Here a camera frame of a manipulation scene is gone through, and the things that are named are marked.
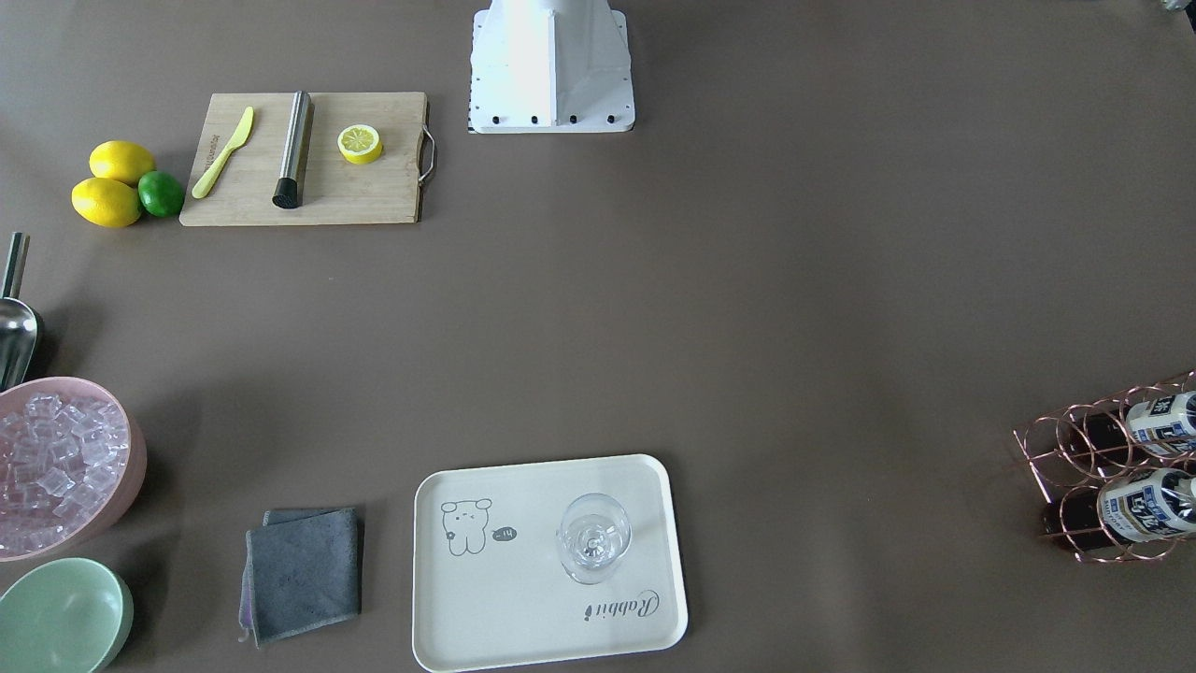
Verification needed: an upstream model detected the tea bottle back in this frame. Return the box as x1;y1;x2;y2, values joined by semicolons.
1070;392;1195;465

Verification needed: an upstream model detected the tea bottle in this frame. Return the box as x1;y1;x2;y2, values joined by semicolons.
1043;467;1195;552
1070;392;1195;465

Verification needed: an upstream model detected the tea bottle front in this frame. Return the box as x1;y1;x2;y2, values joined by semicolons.
1043;467;1195;552

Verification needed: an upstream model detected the clear wine glass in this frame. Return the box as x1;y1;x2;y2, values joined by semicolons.
556;492;633;585

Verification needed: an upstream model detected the bamboo cutting board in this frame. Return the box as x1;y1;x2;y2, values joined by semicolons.
179;91;434;227

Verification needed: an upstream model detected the cream rabbit tray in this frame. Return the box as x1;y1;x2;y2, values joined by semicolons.
413;454;689;672

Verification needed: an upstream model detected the half lemon slice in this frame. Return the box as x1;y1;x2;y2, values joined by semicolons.
336;123;383;165

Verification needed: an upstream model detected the steel muddler black tip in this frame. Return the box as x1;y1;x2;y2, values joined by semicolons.
271;91;313;209

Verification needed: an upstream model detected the grey folded cloth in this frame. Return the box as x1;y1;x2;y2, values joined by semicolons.
238;507;364;648

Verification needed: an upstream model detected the yellow plastic knife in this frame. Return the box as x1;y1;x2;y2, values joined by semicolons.
191;108;255;198

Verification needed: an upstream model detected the green lime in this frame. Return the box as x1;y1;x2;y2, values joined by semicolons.
136;170;185;218

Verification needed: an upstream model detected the pink bowl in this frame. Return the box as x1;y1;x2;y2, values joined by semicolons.
4;378;147;563

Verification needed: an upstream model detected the yellow lemon upper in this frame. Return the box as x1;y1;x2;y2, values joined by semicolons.
87;139;157;186

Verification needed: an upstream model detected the yellow lemon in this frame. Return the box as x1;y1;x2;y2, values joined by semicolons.
71;178;144;227
87;139;157;186

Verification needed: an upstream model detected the yellow lemon lower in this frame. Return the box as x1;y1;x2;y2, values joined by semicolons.
71;178;144;227

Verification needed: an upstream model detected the clear ice cubes pile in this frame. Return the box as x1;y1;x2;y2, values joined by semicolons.
1;392;132;559

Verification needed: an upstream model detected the steel ice scoop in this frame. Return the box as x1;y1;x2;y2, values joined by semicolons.
1;233;42;391

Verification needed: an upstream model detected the mint green bowl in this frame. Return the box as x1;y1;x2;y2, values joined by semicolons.
1;557;134;672

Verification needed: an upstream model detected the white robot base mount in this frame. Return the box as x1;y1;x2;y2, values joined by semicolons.
466;1;636;134

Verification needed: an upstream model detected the copper wire bottle basket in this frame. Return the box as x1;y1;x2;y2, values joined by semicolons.
1013;371;1192;564

